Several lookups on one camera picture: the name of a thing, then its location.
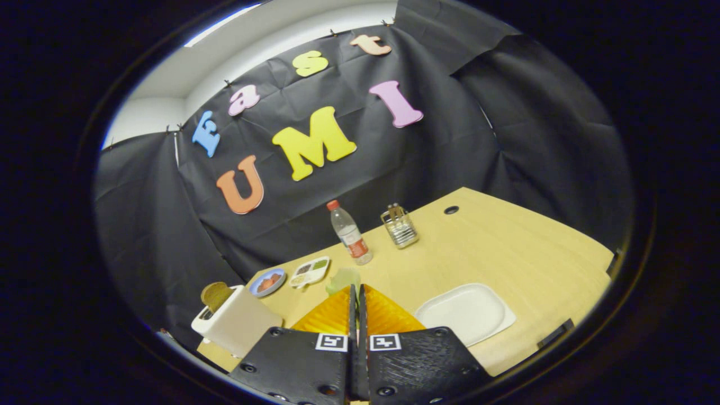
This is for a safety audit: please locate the white divided tray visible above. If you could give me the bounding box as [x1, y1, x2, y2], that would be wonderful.
[289, 256, 331, 289]

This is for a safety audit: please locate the white toaster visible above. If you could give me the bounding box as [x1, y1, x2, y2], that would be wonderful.
[191, 284, 284, 359]

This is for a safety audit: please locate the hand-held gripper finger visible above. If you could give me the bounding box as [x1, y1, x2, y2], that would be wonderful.
[358, 284, 496, 405]
[228, 284, 359, 405]

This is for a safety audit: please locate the blue plate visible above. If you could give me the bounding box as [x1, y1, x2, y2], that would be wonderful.
[249, 268, 286, 298]

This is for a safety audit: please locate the white square plate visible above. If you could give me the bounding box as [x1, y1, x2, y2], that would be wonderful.
[415, 283, 516, 348]

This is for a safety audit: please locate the green lettuce leaf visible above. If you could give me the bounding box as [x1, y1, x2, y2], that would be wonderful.
[326, 267, 362, 296]

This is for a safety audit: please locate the brown bread slice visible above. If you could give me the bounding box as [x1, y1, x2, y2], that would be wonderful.
[201, 282, 235, 313]

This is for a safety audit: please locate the metal wire basket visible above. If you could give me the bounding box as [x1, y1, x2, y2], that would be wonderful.
[380, 204, 420, 249]

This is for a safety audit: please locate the clear red-capped water bottle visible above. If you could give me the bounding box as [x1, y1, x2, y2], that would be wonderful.
[327, 200, 374, 266]

